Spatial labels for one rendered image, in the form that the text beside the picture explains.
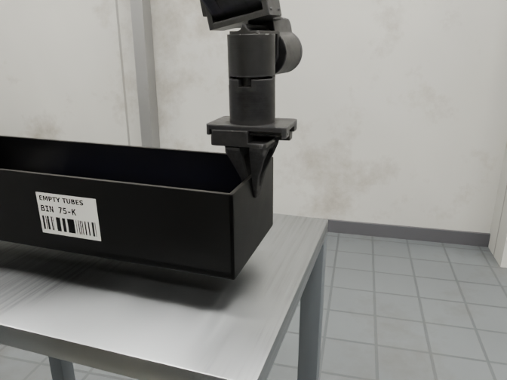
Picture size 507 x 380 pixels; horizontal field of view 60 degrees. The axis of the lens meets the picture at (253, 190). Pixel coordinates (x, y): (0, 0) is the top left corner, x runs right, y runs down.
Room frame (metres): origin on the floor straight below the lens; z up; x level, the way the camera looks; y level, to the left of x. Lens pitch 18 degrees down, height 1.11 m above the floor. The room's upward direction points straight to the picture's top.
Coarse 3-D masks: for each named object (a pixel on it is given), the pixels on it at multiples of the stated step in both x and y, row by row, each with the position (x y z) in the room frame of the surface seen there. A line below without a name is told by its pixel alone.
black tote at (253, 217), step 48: (0, 144) 0.79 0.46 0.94; (48, 144) 0.76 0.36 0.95; (96, 144) 0.72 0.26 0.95; (0, 192) 0.58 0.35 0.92; (48, 192) 0.55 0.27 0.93; (96, 192) 0.53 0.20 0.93; (144, 192) 0.51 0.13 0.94; (192, 192) 0.49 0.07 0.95; (240, 192) 0.50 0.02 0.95; (0, 240) 0.59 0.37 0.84; (48, 240) 0.56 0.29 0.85; (96, 240) 0.53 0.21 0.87; (144, 240) 0.51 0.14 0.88; (192, 240) 0.49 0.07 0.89; (240, 240) 0.49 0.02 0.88
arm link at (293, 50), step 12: (264, 0) 0.52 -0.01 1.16; (276, 0) 0.55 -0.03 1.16; (204, 12) 0.56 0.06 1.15; (252, 12) 0.53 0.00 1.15; (264, 12) 0.52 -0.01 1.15; (276, 12) 0.54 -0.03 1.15; (216, 24) 0.55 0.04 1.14; (228, 24) 0.54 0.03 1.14; (240, 24) 0.56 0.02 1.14; (252, 24) 0.58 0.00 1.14; (264, 24) 0.59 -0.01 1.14; (276, 24) 0.59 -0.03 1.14; (288, 24) 0.62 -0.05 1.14; (288, 36) 0.60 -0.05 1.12; (288, 48) 0.58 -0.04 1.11; (300, 48) 0.62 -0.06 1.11; (288, 60) 0.59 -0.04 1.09; (300, 60) 0.63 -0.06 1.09; (276, 72) 0.58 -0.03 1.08
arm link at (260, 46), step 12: (228, 36) 0.54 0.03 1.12; (240, 36) 0.52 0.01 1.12; (252, 36) 0.52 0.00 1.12; (264, 36) 0.53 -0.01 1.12; (276, 36) 0.57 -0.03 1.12; (228, 48) 0.54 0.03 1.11; (240, 48) 0.52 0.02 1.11; (252, 48) 0.52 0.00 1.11; (264, 48) 0.53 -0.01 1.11; (276, 48) 0.57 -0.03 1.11; (228, 60) 0.54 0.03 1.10; (240, 60) 0.53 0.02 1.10; (252, 60) 0.52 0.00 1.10; (264, 60) 0.53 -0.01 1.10; (276, 60) 0.58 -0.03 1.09; (240, 72) 0.53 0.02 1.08; (252, 72) 0.52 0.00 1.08; (264, 72) 0.53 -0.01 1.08
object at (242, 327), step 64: (0, 256) 0.62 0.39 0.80; (64, 256) 0.62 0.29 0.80; (256, 256) 0.62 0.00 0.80; (320, 256) 0.73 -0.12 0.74; (0, 320) 0.45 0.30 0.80; (64, 320) 0.45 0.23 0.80; (128, 320) 0.45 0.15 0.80; (192, 320) 0.45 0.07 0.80; (256, 320) 0.45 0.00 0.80; (320, 320) 0.74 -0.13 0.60
